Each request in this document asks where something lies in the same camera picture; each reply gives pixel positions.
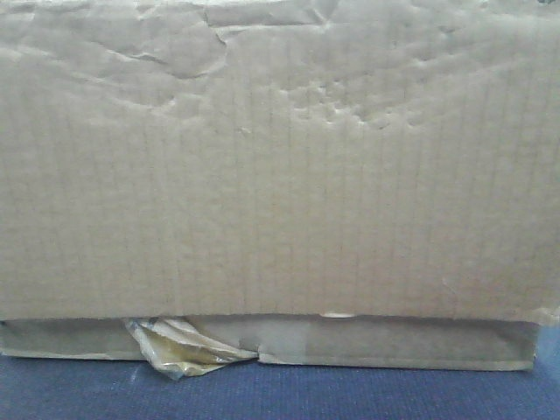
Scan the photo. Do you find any blue fabric mat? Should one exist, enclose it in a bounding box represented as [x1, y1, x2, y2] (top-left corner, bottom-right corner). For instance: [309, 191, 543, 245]
[1, 327, 559, 419]

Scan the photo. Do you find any crumpled clear packing tape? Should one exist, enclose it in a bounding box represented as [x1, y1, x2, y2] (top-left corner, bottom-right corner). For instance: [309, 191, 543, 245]
[124, 318, 259, 380]

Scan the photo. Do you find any large brown cardboard box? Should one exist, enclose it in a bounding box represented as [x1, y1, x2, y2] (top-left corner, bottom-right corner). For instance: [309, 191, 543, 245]
[1, 1, 559, 371]

